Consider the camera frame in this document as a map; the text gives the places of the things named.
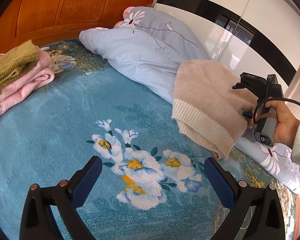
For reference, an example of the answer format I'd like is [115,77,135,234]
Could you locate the wooden headboard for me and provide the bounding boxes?
[0,0,154,53]

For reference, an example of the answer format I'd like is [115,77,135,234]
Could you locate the blue floral bed blanket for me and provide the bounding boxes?
[0,38,300,240]

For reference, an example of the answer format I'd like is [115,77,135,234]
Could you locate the person's right hand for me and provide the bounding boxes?
[265,100,300,148]

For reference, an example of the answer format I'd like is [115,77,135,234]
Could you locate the light blue floral duvet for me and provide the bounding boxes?
[79,7,300,194]

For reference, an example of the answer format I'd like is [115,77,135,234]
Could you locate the beige fuzzy sweater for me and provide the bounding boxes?
[172,60,257,159]

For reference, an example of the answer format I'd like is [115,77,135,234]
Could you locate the white black wardrobe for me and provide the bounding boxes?
[155,0,300,96]

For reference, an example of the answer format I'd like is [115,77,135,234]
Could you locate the pink folded garment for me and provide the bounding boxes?
[0,47,55,116]

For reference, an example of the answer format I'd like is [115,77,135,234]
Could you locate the olive green folded knit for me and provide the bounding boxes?
[0,40,39,91]

